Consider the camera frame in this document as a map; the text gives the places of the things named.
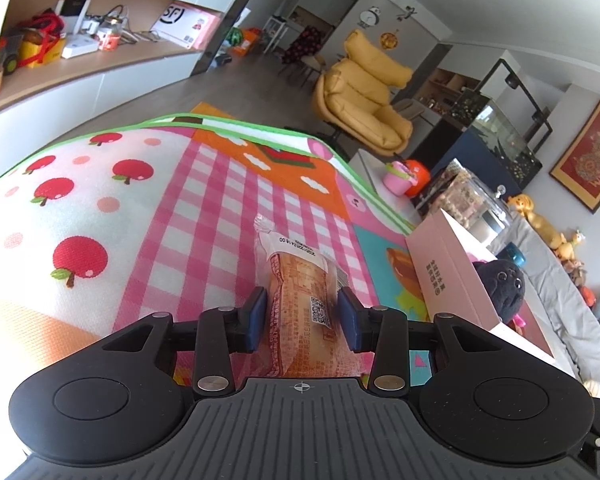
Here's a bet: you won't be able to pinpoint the glass fish tank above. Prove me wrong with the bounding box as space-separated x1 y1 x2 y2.
460 59 553 191

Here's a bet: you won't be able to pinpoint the small yellow toy figure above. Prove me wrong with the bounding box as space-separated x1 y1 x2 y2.
555 230 587 262

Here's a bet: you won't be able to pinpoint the colourful play mat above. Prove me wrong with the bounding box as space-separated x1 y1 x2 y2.
0 102 436 386

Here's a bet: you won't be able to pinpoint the glass jar with lid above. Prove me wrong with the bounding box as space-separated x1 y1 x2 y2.
472 185 515 250

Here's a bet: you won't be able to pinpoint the orange box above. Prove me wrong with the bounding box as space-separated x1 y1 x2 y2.
232 30 261 56

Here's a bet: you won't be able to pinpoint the white side table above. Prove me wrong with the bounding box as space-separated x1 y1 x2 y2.
357 147 426 221

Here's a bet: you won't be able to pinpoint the yellow box with red ribbon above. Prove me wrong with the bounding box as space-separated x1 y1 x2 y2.
20 35 66 68

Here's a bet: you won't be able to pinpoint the dark blue cabinet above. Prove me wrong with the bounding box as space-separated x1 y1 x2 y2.
412 125 541 211

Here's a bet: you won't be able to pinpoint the white stool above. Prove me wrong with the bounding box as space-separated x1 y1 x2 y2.
260 16 287 56

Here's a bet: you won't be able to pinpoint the clear snack container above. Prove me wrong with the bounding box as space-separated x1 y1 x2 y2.
422 159 481 226

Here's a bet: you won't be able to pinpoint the framed wall picture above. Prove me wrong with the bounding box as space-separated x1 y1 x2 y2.
549 99 600 216

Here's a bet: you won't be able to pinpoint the pink toy cup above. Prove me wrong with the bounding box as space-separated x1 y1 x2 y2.
384 161 412 196

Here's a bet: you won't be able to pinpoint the black plush toy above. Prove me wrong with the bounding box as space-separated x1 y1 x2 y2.
472 257 527 321

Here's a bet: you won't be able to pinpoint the white and wood cabinet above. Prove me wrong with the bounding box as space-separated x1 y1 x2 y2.
0 0 253 188

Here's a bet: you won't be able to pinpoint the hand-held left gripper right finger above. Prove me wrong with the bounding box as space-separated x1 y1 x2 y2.
336 290 501 396

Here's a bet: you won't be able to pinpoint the wooden shelf unit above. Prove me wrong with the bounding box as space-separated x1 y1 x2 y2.
415 67 481 122

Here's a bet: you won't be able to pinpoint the pink cardboard box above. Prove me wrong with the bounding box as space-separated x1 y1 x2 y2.
405 209 581 386

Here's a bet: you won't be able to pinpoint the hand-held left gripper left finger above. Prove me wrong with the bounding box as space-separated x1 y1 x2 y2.
101 287 268 396

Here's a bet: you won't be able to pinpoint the pink and white parcel box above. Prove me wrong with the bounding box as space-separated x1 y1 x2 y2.
150 2 221 50

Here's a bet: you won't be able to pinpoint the toy car with green wheels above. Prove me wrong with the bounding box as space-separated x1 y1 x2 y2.
0 35 23 78

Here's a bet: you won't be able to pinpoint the packaged bread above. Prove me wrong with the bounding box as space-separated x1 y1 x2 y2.
252 214 376 378

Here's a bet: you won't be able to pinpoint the yellow plush toy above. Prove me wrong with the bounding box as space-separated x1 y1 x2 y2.
509 194 551 235

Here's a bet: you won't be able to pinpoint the white flat box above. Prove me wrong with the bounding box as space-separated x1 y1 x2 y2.
61 36 100 60

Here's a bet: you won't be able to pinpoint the orange toy bucket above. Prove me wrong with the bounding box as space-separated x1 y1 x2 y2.
400 159 432 197

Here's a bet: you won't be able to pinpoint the glass jar with red label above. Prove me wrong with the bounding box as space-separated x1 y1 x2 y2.
97 17 121 51

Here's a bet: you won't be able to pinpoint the yellow lounge chair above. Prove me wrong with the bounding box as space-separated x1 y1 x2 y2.
312 29 415 157

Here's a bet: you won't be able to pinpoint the dark patterned cloth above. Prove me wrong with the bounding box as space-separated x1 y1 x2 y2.
282 26 326 67

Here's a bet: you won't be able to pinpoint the black cables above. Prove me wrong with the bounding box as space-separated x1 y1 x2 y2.
120 30 161 45

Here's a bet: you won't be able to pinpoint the grey sofa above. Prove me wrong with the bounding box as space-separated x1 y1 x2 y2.
505 210 600 401

